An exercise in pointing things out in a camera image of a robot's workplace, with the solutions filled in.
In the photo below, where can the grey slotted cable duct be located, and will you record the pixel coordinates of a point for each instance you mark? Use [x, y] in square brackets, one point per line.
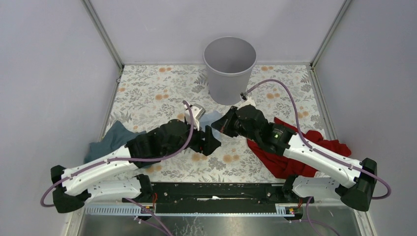
[199, 209]

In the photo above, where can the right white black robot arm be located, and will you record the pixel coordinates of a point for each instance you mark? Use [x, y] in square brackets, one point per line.
[358, 197]

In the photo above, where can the aluminium frame post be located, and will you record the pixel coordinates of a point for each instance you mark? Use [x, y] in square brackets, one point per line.
[339, 16]
[102, 33]

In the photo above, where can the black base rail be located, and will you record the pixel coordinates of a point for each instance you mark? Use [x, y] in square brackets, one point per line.
[193, 193]

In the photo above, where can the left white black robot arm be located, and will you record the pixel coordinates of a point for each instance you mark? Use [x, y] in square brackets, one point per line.
[73, 187]

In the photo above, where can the left aluminium frame post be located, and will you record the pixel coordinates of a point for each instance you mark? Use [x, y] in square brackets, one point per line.
[102, 33]

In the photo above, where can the teal blue cloth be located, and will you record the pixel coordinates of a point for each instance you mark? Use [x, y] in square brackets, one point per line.
[115, 137]

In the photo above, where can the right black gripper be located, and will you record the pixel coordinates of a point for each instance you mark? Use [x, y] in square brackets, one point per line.
[224, 123]

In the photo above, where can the light blue plastic trash bag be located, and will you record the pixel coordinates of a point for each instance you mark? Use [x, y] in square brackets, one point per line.
[208, 118]

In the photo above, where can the grey plastic trash bin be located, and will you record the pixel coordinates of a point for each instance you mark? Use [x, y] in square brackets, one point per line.
[229, 63]

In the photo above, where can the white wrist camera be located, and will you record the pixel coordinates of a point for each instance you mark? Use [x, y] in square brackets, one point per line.
[193, 113]
[247, 100]

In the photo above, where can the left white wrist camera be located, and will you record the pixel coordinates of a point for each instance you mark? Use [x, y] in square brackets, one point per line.
[193, 113]

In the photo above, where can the right aluminium frame post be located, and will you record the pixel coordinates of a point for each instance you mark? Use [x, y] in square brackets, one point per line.
[339, 16]

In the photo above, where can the red cloth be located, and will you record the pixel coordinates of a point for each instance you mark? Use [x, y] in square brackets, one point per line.
[285, 151]

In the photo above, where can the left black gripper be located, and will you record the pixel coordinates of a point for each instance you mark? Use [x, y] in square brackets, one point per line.
[208, 147]

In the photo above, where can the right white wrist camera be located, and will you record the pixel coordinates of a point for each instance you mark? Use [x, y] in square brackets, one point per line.
[247, 100]

